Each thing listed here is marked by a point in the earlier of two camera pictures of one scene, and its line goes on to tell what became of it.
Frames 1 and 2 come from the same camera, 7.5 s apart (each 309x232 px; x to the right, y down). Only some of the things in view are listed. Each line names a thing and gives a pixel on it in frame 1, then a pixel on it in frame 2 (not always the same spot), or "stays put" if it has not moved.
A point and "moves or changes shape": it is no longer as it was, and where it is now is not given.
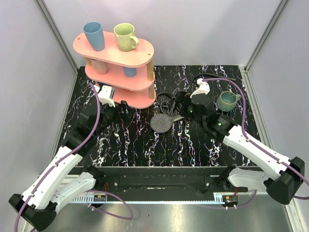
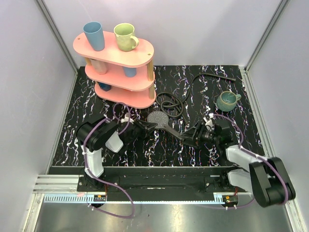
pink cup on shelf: (101, 67) stays put
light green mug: (126, 40) stays put
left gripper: (117, 109) → (140, 127)
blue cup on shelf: (130, 72) stays put
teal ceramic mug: (227, 100) stays put
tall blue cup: (94, 32) stays put
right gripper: (184, 97) → (190, 134)
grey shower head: (161, 123) moves or changes shape
